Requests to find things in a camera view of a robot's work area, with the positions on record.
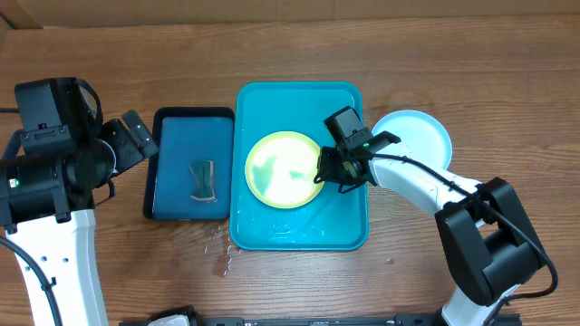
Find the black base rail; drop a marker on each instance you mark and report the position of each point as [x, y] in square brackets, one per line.
[188, 316]

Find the light blue plate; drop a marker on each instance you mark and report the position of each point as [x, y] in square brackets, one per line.
[423, 134]

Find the black water tray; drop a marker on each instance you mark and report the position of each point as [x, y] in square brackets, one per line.
[184, 135]

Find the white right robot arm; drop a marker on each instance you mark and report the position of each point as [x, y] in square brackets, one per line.
[490, 245]

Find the yellow plate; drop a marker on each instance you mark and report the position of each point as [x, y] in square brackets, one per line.
[280, 170]

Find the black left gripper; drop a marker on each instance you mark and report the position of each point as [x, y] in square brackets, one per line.
[117, 133]

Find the blue serving tray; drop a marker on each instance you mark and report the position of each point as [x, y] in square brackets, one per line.
[330, 221]

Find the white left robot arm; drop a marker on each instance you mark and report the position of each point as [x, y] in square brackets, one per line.
[51, 167]

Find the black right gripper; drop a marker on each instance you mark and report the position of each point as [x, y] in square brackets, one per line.
[333, 165]

